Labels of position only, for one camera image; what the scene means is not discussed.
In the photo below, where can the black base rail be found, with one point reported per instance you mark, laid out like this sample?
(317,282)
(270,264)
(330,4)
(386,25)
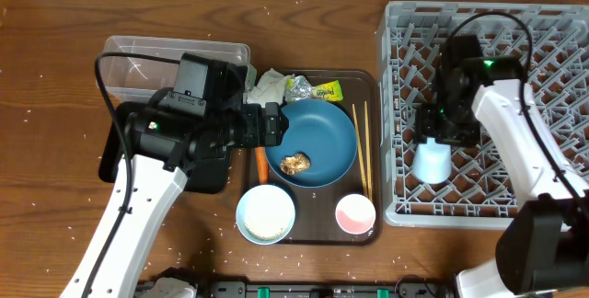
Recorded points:
(410,286)

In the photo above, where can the white crumpled tissue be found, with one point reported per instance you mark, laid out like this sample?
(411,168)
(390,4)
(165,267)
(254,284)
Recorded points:
(269,89)

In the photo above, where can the brown serving tray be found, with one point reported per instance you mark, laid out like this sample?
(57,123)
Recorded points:
(315,222)

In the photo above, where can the yellow green snack wrapper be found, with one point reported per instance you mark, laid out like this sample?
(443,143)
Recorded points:
(330,91)

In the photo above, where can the pink small cup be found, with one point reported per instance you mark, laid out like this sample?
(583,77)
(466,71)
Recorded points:
(355,214)

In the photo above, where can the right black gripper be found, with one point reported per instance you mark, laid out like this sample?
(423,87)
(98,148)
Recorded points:
(446,137)

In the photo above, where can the light blue rice bowl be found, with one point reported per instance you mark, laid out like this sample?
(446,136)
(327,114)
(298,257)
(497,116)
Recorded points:
(265,214)

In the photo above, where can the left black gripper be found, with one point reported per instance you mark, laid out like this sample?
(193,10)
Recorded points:
(274,124)

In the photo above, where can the blue plate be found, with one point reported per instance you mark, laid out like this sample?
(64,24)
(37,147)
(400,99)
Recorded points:
(325,134)

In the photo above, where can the black tray bin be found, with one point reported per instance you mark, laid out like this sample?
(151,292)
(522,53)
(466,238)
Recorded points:
(171,139)

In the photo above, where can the orange carrot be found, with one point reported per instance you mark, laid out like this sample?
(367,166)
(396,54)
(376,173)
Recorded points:
(262,165)

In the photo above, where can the clear plastic bin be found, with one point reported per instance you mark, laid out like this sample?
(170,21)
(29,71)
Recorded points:
(132,79)

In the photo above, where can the left wooden chopstick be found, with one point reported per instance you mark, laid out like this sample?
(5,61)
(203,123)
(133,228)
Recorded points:
(360,151)

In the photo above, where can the brown food scrap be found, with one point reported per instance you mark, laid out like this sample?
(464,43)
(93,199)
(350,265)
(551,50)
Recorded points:
(295,164)

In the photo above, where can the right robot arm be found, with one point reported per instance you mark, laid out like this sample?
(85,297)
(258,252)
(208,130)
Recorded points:
(545,247)

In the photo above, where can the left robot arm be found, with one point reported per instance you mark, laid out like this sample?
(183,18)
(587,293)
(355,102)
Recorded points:
(205,89)

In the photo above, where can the light blue cup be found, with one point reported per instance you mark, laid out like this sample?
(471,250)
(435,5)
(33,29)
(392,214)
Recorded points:
(432,162)

